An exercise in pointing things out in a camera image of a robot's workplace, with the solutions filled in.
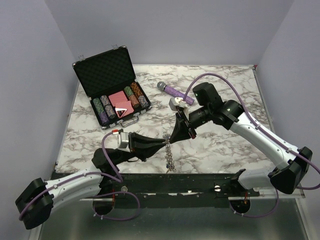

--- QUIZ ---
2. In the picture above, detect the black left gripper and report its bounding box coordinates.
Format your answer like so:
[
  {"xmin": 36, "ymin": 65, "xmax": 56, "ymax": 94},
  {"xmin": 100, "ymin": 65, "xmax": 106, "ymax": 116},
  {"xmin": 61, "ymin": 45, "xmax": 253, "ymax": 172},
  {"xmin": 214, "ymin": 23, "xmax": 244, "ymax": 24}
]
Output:
[{"xmin": 113, "ymin": 132, "xmax": 166, "ymax": 166}]

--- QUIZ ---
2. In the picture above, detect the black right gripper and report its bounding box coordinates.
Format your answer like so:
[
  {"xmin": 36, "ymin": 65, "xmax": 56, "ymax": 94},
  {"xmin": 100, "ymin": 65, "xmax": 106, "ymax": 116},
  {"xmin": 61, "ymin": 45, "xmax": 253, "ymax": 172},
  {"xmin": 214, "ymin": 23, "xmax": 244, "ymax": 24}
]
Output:
[{"xmin": 169, "ymin": 105, "xmax": 212, "ymax": 144}]

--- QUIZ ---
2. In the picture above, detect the round metal key ring disc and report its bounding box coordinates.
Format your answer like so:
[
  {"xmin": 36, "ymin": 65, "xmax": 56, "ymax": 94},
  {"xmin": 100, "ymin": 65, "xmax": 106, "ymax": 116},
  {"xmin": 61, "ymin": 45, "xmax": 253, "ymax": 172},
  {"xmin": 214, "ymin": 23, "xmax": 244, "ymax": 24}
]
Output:
[{"xmin": 162, "ymin": 132, "xmax": 176, "ymax": 173}]

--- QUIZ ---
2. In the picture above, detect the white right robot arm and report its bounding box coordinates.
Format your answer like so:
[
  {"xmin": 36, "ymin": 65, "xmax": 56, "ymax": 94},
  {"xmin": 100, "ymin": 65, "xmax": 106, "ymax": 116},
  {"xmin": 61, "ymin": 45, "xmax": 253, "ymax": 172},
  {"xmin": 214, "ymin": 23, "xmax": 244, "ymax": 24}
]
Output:
[{"xmin": 169, "ymin": 82, "xmax": 313, "ymax": 196}]

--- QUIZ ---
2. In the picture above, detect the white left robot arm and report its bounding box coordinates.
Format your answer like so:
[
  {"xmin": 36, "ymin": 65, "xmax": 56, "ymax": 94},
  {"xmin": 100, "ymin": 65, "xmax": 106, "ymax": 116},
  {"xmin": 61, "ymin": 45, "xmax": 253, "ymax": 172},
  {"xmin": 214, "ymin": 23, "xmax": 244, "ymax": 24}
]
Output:
[{"xmin": 15, "ymin": 129, "xmax": 166, "ymax": 230}]

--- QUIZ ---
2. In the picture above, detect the all in triangle button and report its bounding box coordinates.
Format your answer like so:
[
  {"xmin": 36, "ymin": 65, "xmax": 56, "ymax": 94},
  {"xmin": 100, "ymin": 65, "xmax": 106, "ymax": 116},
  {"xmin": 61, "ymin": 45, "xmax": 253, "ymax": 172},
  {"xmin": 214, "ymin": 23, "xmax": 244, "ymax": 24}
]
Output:
[{"xmin": 115, "ymin": 107, "xmax": 128, "ymax": 118}]

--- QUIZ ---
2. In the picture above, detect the purple glitter microphone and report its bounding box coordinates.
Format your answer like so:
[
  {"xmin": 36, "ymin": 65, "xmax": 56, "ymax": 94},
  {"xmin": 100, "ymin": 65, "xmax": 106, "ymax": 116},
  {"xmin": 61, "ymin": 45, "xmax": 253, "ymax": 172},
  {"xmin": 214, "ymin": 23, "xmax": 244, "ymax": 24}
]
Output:
[{"xmin": 157, "ymin": 81, "xmax": 195, "ymax": 106}]

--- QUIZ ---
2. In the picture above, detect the red playing card deck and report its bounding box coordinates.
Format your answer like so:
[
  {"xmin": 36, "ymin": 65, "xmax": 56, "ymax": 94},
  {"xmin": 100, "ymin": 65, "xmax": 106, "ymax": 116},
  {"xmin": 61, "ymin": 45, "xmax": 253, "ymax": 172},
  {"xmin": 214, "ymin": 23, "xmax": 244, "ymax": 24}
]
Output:
[{"xmin": 108, "ymin": 90, "xmax": 134, "ymax": 117}]

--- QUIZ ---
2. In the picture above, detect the black poker chip case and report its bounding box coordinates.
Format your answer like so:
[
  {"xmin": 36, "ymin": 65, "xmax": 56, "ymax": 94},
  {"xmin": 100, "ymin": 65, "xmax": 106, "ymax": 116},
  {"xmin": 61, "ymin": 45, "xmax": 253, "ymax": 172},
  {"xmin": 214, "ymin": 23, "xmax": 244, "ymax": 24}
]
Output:
[{"xmin": 72, "ymin": 46, "xmax": 152, "ymax": 129}]

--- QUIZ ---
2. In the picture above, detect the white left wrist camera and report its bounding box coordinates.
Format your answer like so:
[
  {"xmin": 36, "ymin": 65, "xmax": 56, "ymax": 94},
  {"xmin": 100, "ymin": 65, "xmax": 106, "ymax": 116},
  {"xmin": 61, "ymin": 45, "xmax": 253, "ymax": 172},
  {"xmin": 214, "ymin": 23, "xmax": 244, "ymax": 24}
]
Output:
[{"xmin": 112, "ymin": 129, "xmax": 130, "ymax": 152}]

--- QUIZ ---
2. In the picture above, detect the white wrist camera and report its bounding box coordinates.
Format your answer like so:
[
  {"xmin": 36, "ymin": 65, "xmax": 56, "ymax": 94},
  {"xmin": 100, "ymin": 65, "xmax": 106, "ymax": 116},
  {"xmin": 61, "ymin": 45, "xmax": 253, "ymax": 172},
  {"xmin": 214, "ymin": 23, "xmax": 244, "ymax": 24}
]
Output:
[
  {"xmin": 168, "ymin": 97, "xmax": 189, "ymax": 115},
  {"xmin": 112, "ymin": 129, "xmax": 130, "ymax": 152}
]

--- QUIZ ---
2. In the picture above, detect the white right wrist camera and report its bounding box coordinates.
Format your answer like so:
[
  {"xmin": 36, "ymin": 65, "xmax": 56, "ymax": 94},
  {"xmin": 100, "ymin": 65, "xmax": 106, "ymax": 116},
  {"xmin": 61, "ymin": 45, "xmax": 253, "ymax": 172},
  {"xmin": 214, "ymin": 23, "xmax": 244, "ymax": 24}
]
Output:
[{"xmin": 168, "ymin": 97, "xmax": 189, "ymax": 115}]

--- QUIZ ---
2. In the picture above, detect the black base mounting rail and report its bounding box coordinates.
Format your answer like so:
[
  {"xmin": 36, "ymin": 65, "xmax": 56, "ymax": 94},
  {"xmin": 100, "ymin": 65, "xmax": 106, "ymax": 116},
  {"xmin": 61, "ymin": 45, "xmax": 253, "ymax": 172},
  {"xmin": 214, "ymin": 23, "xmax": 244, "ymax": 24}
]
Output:
[{"xmin": 99, "ymin": 173, "xmax": 260, "ymax": 209}]

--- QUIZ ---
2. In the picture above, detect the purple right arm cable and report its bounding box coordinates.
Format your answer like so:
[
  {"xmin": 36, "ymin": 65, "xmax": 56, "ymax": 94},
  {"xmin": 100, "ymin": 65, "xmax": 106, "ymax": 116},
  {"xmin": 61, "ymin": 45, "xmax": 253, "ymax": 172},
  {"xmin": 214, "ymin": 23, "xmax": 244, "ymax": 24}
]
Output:
[{"xmin": 184, "ymin": 72, "xmax": 320, "ymax": 219}]

